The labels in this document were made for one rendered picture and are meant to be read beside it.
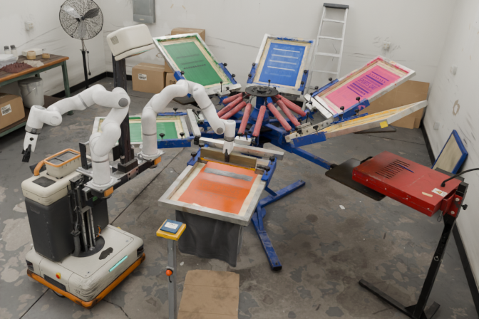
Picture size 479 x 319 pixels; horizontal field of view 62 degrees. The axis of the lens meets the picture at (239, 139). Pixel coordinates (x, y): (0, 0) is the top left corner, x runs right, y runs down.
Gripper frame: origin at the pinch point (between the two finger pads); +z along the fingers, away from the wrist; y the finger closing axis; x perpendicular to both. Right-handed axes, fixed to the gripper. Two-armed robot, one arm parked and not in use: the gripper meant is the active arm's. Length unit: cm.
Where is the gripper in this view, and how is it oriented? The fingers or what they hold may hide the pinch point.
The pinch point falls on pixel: (227, 158)
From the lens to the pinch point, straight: 283.4
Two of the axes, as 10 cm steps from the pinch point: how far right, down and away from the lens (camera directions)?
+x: 9.6, 1.8, -2.2
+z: -0.7, 9.0, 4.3
